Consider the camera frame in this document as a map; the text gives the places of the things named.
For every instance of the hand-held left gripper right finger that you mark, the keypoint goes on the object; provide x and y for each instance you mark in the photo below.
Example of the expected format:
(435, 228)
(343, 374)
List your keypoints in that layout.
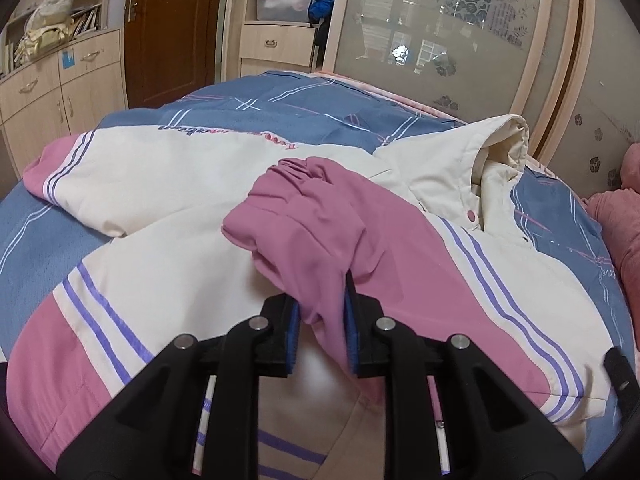
(350, 332)

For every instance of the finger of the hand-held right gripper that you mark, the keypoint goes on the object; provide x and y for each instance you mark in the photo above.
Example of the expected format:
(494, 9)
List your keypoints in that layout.
(617, 380)

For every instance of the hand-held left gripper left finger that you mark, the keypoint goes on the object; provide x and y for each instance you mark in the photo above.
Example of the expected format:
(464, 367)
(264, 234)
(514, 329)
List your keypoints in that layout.
(294, 332)

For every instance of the white and pink jacket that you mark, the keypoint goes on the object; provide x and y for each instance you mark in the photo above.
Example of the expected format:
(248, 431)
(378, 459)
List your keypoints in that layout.
(200, 185)

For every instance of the pink blanket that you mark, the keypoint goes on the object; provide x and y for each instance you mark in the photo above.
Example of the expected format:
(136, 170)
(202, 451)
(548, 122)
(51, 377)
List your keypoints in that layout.
(620, 220)

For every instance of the blue plaid bed sheet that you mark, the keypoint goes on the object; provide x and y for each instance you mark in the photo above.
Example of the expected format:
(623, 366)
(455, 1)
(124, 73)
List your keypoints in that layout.
(300, 110)

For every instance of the light wood wardrobe drawer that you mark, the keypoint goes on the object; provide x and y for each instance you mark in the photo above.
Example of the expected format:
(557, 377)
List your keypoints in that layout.
(275, 42)

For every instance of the light wood cabinet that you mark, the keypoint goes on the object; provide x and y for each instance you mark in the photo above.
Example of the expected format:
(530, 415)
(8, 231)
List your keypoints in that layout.
(90, 90)

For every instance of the wardrobe with frosted glass doors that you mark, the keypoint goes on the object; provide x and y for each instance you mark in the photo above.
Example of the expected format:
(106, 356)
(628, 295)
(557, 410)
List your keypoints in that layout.
(440, 20)

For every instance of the blue garment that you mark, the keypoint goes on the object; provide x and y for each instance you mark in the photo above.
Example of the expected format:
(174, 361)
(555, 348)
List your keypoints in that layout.
(322, 2)

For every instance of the brown wooden door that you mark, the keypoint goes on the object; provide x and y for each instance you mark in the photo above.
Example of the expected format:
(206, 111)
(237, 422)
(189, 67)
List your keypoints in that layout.
(170, 25)

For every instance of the blue sticker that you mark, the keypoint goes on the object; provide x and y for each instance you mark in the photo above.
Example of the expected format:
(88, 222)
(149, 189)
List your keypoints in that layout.
(68, 58)

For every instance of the row of books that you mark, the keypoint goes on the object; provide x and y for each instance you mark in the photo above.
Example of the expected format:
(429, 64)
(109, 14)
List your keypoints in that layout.
(87, 20)

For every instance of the cream cloth bundle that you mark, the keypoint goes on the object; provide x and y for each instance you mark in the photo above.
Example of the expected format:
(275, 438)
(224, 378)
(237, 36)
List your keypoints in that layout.
(47, 25)

